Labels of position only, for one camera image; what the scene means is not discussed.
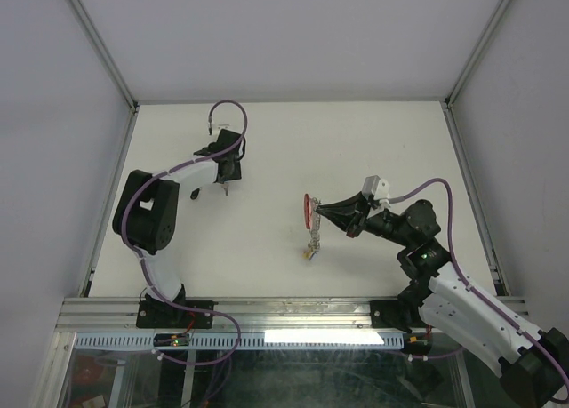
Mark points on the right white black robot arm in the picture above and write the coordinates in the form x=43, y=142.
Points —
x=531, y=364

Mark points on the grey slotted cable duct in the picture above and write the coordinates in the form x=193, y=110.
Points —
x=277, y=340

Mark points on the blue tagged key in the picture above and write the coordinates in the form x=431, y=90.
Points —
x=225, y=187

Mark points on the metal key holder red handle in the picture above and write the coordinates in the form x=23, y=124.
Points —
x=312, y=225

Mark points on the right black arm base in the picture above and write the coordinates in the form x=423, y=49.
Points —
x=393, y=313

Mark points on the aluminium mounting rail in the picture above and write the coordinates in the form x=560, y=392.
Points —
x=107, y=314

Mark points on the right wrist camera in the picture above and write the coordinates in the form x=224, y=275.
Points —
x=376, y=190

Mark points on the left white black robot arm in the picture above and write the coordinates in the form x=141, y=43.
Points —
x=146, y=215

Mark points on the black tagged key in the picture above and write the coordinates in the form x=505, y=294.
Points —
x=195, y=194

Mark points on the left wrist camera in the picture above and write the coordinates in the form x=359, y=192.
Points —
x=214, y=128

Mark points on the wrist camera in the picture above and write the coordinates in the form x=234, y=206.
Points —
x=376, y=190
x=214, y=128

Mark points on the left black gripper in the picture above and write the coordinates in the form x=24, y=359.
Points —
x=236, y=173

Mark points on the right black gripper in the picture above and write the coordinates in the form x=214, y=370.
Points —
x=353, y=225

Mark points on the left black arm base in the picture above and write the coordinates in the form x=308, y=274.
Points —
x=154, y=314

